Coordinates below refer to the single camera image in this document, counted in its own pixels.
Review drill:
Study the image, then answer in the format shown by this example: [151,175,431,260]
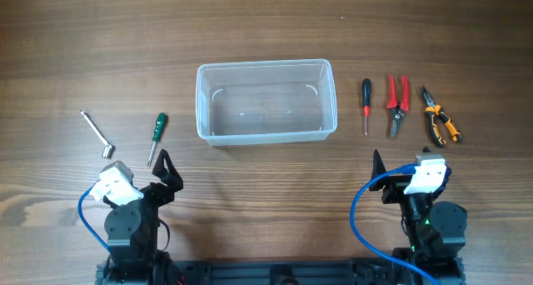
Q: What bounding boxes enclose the orange black pliers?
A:
[420,86,463,148]

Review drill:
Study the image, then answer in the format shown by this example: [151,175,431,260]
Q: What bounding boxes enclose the green handled screwdriver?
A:
[147,112,167,167]

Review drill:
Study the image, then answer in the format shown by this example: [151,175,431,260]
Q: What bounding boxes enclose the red handled snips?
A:
[386,75,411,138]

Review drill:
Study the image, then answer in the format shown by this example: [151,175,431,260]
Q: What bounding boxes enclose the black red screwdriver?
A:
[361,78,371,136]

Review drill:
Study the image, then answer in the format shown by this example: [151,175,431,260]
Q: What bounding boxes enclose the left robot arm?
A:
[89,149,186,284]

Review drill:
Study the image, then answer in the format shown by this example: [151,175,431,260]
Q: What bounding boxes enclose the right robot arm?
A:
[369,147,467,284]

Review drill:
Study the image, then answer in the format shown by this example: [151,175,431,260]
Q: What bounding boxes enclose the clear plastic container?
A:
[196,58,338,146]

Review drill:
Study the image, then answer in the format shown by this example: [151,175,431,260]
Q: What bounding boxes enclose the silver L-shaped socket wrench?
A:
[80,110,115,159]

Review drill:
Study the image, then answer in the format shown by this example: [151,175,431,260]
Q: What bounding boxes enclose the right blue cable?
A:
[349,162,441,285]

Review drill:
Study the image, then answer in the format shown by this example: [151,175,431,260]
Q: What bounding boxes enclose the blue cable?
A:
[77,184,112,255]
[349,162,441,285]

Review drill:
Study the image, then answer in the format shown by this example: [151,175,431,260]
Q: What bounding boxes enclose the left blue cable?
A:
[77,184,112,255]

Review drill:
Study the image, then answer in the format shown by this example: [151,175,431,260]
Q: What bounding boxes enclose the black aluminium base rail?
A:
[95,258,466,285]

